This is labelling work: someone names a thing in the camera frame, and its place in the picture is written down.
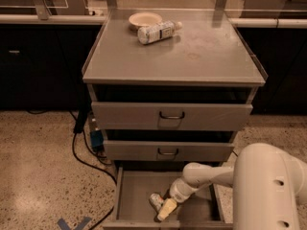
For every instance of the white bowl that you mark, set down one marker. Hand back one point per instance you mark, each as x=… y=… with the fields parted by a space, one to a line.
x=144 y=19

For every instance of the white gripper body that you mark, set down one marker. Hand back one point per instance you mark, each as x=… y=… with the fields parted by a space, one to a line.
x=177 y=192

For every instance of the grey drawer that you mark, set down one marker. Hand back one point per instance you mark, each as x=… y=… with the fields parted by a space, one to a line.
x=171 y=116
x=133 y=210
x=167 y=151

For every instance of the top grey drawer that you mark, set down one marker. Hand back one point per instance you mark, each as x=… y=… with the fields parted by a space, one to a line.
x=171 y=116

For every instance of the grey drawer cabinet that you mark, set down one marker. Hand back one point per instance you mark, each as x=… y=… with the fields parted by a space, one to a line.
x=206 y=62

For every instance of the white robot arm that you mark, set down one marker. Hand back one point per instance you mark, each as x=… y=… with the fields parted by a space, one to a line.
x=267 y=185

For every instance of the white horizontal rail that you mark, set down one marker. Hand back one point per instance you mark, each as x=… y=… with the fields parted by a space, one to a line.
x=100 y=20

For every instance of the middle grey drawer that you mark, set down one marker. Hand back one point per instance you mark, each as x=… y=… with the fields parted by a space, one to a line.
x=167 y=151

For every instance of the white plastic bottle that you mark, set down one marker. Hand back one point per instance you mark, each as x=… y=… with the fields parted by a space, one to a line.
x=157 y=32

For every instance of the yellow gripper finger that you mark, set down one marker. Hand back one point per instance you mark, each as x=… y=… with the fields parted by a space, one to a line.
x=168 y=207

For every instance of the blue power box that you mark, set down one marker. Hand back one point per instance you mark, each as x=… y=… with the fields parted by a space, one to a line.
x=97 y=140

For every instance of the bottom grey drawer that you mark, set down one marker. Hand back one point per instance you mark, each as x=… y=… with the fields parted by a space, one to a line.
x=133 y=210

